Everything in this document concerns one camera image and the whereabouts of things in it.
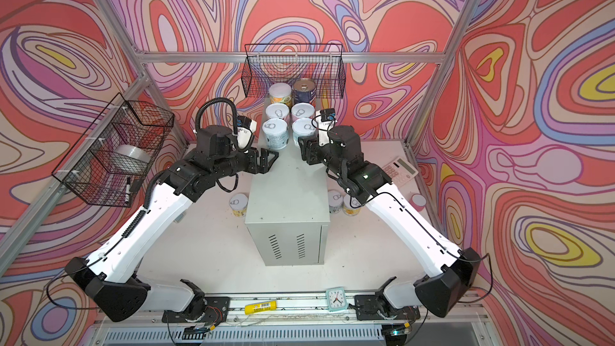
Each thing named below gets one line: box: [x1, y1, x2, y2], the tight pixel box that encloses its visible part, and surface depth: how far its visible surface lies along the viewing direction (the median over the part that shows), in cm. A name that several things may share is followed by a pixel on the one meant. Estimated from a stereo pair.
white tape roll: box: [114, 144, 153, 163], surface depth 75 cm
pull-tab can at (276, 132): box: [261, 117, 290, 150], surface depth 70 cm
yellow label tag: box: [244, 300, 278, 315], surface depth 74 cm
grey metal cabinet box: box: [245, 144, 331, 266], surface depth 65 cm
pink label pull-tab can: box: [265, 102, 291, 121], surface depth 75 cm
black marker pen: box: [124, 177, 132, 206], surface depth 74 cm
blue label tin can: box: [293, 78, 317, 104], surface depth 76 cm
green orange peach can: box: [269, 82, 293, 108], surface depth 78 cm
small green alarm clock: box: [325, 286, 349, 313], surface depth 75 cm
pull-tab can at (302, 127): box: [291, 117, 318, 148], surface depth 70 cm
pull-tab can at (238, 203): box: [229, 193, 249, 218], surface depth 93 cm
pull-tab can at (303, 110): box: [291, 102, 316, 119], surface depth 75 cm
